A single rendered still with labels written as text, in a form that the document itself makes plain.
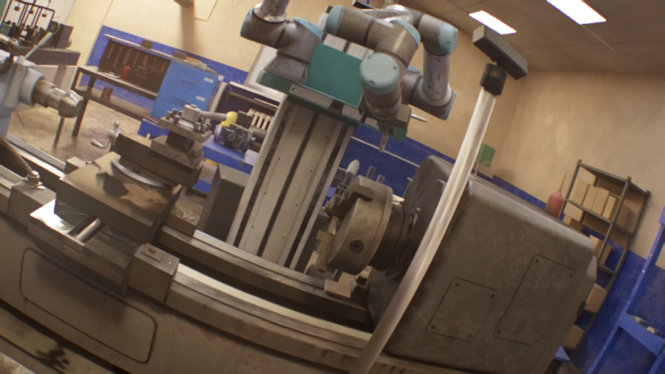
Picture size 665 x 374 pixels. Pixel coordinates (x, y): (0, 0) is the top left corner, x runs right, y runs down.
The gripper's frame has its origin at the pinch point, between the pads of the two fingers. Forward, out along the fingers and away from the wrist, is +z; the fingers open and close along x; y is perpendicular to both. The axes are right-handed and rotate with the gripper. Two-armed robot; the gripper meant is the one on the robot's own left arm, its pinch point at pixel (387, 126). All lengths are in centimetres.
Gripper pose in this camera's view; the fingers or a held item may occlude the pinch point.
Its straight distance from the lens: 158.1
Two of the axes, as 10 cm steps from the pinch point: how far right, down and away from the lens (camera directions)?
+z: 1.5, 3.1, 9.4
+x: 9.3, 2.9, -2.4
